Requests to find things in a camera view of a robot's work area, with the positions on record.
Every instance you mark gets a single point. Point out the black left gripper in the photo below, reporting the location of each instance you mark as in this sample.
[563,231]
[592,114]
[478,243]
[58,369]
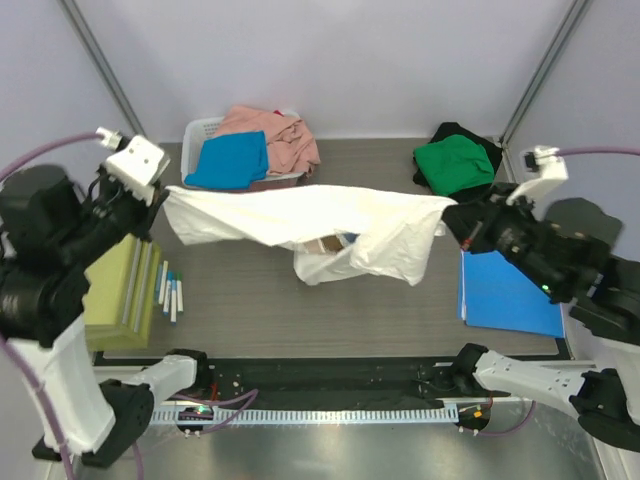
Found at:
[150,211]

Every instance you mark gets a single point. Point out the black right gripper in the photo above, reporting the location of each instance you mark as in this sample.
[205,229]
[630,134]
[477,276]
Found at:
[477,218]

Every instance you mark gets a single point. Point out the white printed t-shirt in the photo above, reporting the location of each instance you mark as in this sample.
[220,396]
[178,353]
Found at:
[334,232]

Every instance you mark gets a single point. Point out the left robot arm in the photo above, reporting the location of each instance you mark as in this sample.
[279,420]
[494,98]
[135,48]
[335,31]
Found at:
[57,235]

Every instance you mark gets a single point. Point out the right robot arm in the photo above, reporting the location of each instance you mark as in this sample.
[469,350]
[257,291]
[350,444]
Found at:
[568,256]

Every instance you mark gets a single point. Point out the green t-shirt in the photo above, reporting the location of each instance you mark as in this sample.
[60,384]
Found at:
[454,164]

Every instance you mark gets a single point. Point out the white plastic laundry basket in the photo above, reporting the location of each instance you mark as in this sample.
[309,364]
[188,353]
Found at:
[200,130]

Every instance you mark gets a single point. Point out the blue t-shirt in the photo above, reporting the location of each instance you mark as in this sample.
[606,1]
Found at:
[231,162]

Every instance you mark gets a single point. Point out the black t-shirt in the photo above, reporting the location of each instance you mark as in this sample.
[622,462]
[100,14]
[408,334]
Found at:
[494,152]

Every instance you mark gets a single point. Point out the white marker pen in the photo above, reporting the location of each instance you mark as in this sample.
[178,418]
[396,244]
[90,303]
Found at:
[168,293]
[161,282]
[174,300]
[179,296]

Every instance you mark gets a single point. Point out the blue folder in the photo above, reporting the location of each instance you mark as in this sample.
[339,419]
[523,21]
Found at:
[493,294]

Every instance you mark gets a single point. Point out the yellow-green foam block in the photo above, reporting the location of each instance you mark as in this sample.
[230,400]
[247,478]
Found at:
[119,304]

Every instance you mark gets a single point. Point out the pink t-shirt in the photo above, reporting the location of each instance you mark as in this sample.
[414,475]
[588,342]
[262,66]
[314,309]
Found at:
[291,147]

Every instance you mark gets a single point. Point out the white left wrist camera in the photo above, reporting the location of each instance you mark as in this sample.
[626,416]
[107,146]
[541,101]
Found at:
[136,162]

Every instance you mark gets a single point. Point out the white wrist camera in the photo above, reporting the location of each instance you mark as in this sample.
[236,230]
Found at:
[136,162]
[549,172]

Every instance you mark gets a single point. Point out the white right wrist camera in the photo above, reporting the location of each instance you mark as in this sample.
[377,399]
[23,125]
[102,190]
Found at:
[549,172]

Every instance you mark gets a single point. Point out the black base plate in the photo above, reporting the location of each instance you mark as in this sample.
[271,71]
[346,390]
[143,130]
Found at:
[348,379]

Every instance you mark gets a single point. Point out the left aluminium frame post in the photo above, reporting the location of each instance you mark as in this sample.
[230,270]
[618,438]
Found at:
[101,64]

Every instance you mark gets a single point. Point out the aluminium frame post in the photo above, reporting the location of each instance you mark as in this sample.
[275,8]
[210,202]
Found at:
[559,41]
[101,64]

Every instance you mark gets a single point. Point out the white slotted cable duct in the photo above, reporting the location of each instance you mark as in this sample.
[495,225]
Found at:
[176,414]

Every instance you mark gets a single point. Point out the right aluminium frame post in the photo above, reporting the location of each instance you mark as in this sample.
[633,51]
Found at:
[559,41]

